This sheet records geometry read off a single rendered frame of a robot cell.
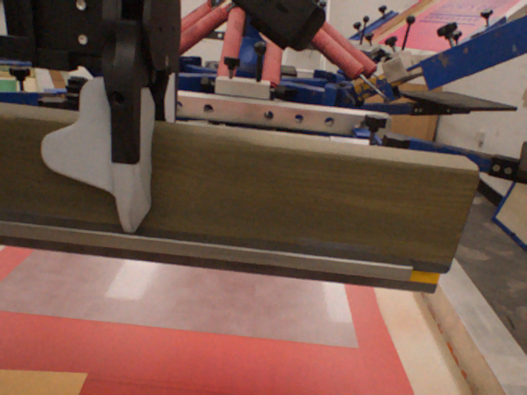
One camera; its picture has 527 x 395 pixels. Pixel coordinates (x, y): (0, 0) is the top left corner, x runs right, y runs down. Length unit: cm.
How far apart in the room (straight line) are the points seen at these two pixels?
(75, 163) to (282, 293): 26
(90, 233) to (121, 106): 9
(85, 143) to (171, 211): 7
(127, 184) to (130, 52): 7
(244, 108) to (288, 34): 72
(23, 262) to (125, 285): 11
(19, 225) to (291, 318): 24
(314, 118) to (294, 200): 70
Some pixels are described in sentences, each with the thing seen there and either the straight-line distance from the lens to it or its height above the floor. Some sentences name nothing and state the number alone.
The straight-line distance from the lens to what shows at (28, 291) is 46.
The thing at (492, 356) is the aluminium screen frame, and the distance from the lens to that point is 39.
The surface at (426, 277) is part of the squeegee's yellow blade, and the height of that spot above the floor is 106.
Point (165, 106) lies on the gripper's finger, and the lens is 28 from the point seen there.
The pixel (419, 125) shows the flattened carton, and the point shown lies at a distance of 510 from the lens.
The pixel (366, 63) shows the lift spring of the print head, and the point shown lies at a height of 112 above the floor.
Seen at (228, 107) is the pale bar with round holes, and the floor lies 102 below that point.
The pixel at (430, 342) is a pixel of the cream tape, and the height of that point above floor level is 96.
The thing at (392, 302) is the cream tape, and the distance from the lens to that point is 47.
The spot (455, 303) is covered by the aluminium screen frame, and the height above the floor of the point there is 99.
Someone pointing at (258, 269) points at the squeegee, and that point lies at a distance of 30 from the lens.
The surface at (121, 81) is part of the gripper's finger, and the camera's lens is 22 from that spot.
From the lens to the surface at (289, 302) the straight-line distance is 43.
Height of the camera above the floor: 121
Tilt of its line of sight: 23 degrees down
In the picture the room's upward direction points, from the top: 6 degrees clockwise
